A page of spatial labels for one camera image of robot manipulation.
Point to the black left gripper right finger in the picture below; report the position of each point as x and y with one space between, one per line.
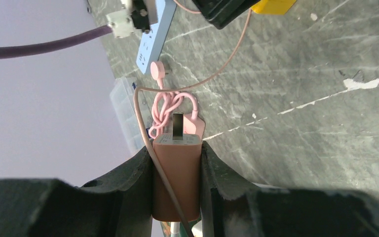
232 206

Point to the pink power strip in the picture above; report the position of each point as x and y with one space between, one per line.
193 124

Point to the yellow cube socket adapter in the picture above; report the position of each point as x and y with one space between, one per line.
272 7

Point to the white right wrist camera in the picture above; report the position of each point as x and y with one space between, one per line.
133 15

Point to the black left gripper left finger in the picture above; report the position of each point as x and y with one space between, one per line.
116 204

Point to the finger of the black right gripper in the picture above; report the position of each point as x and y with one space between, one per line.
220 13

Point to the light blue power strip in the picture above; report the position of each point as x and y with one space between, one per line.
151 44

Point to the pink cube socket adapter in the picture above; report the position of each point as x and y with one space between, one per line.
179 155

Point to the clear plastic organizer box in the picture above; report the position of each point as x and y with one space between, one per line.
121 98

